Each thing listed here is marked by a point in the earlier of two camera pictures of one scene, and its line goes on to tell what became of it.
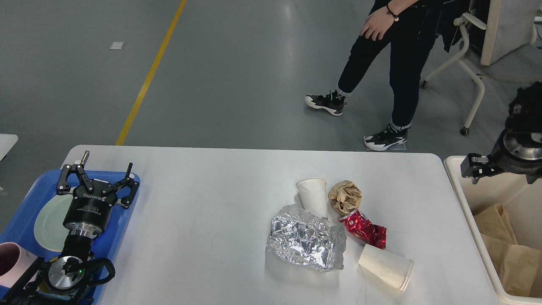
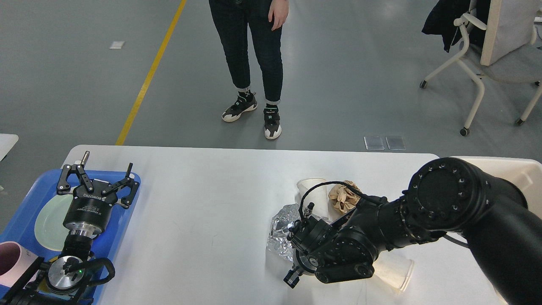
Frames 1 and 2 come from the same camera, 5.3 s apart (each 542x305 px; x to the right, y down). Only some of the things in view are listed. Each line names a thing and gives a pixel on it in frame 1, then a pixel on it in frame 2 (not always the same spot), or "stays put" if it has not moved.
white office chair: x=502 y=49 stays put
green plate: x=49 y=228 stays put
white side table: x=7 y=141 stays put
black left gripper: x=89 y=209 stays put
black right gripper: x=514 y=152 → x=307 y=264
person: x=407 y=29 → x=233 y=21
